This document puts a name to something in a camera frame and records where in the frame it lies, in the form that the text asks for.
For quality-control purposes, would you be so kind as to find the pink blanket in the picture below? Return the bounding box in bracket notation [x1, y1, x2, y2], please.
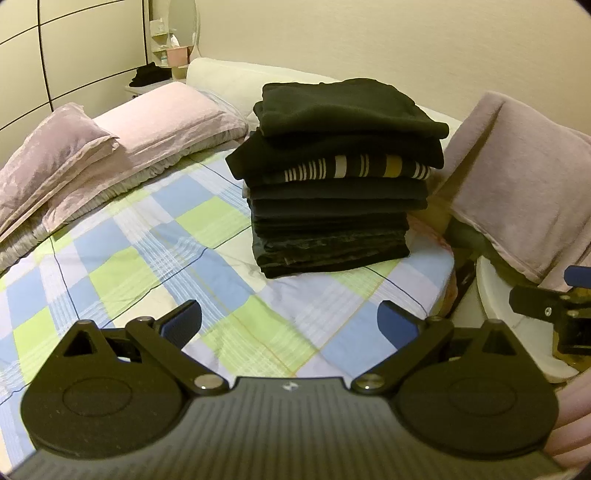
[434, 91, 591, 294]

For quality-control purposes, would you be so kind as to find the pale pink pillow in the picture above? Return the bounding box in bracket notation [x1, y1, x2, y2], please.
[44, 82, 250, 232]

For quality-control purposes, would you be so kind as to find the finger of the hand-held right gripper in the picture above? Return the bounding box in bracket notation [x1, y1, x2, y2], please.
[564, 264, 591, 289]
[509, 285, 591, 357]

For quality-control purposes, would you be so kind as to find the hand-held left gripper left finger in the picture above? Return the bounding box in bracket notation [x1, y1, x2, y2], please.
[62, 299, 229, 398]

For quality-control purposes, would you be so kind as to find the pink fluffy cloth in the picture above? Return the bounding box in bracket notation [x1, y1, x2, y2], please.
[547, 378, 591, 472]

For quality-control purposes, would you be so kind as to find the pink tissue box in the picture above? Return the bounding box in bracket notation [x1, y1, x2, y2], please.
[166, 36, 192, 68]

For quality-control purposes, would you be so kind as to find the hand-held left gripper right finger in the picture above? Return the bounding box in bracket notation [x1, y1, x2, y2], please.
[351, 299, 520, 397]

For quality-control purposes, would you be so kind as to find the white round stool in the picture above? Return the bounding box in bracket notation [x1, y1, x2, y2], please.
[475, 255, 585, 384]

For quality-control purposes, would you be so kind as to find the checkered bedsheet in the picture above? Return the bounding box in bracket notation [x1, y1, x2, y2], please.
[0, 148, 458, 467]

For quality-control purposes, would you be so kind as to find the white nightstand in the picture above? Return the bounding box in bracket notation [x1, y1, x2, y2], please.
[124, 65, 190, 100]

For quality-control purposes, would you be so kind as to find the satin lavender pillow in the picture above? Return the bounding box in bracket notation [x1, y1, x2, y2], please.
[0, 102, 123, 278]

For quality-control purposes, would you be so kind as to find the oval mirror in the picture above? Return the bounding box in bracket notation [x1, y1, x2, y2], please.
[150, 0, 202, 65]

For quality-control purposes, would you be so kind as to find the stack of folded dark clothes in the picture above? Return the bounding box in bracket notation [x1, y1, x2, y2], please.
[225, 131, 445, 280]

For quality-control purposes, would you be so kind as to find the beige panelled headboard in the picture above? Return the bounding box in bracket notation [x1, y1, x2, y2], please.
[0, 0, 155, 155]

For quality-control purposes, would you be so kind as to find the black cloth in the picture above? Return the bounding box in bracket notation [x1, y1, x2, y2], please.
[129, 65, 174, 88]

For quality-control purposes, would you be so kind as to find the black long-sleeve shirt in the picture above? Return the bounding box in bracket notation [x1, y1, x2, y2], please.
[253, 78, 451, 140]

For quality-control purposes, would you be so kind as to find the white cushion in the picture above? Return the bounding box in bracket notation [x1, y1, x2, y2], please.
[186, 58, 462, 134]

